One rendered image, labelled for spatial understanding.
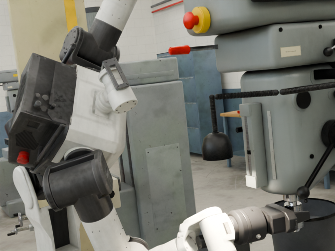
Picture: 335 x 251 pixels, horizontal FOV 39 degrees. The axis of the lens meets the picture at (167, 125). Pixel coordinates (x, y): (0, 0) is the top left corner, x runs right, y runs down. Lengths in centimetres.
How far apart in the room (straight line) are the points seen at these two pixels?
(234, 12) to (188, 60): 753
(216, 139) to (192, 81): 743
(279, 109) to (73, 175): 51
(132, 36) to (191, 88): 283
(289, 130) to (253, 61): 19
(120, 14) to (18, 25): 138
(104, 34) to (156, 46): 976
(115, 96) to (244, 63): 33
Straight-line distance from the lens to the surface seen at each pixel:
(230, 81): 873
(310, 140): 119
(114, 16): 141
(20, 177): 156
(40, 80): 125
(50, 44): 276
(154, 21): 1116
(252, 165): 119
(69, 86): 127
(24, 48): 273
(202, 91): 853
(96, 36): 141
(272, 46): 109
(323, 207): 358
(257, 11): 106
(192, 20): 109
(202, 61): 855
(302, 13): 114
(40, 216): 153
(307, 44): 115
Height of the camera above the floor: 165
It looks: 7 degrees down
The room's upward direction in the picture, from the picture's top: 6 degrees counter-clockwise
